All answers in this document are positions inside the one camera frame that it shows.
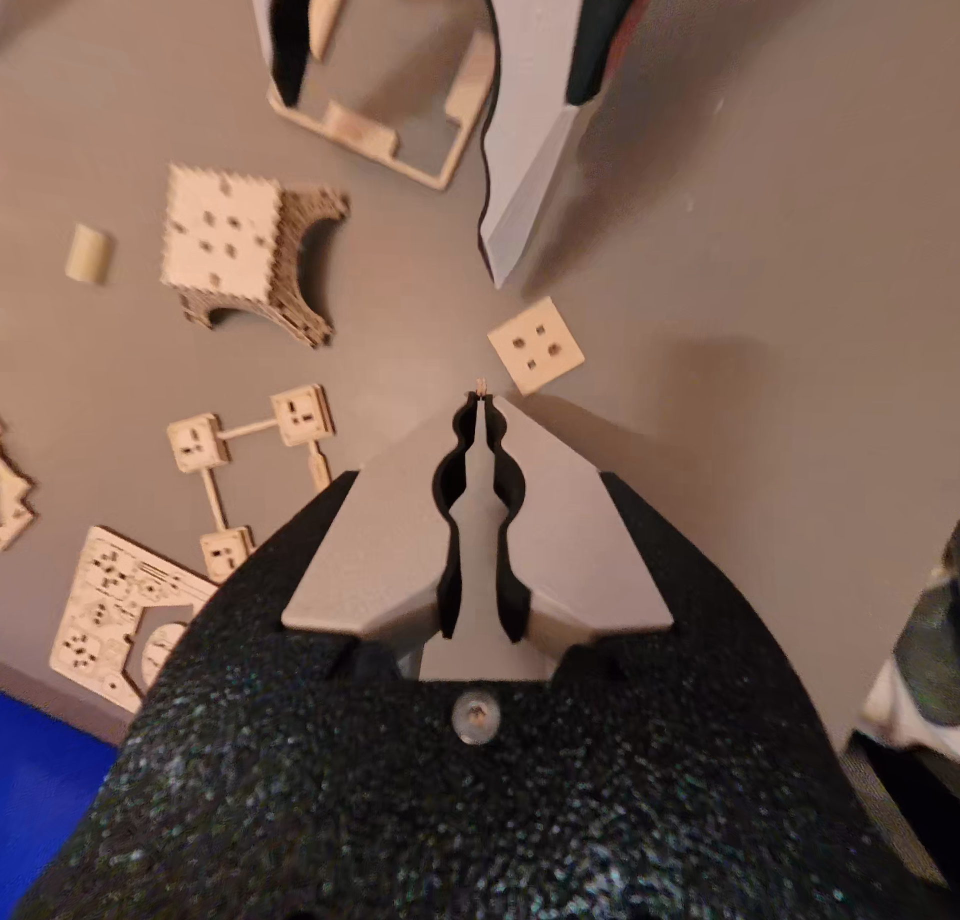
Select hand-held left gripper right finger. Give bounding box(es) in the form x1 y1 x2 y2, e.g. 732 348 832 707
480 395 675 681

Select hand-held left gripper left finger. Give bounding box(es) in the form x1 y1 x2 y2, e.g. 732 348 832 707
281 395 481 681

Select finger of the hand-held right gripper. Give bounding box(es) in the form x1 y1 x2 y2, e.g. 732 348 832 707
243 0 331 109
476 0 594 290

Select square wooden plate four holes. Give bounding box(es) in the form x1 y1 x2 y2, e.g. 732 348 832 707
487 296 586 398

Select wooden lattice tower base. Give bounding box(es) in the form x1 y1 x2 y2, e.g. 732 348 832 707
161 162 351 350

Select wooden parts sheet with cutouts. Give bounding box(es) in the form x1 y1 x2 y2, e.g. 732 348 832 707
266 0 500 192

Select small dotted wooden parts sheet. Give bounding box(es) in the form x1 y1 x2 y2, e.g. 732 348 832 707
48 526 220 713

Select small cream cylinder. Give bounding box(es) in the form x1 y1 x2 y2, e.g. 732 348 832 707
63 222 115 285

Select blue plastic bin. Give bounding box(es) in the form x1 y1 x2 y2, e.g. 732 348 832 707
0 691 121 914

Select wooden frame of small squares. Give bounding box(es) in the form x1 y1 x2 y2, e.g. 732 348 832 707
166 383 335 584

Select wooden diamond frame piece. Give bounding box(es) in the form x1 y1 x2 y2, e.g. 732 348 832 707
0 417 37 554

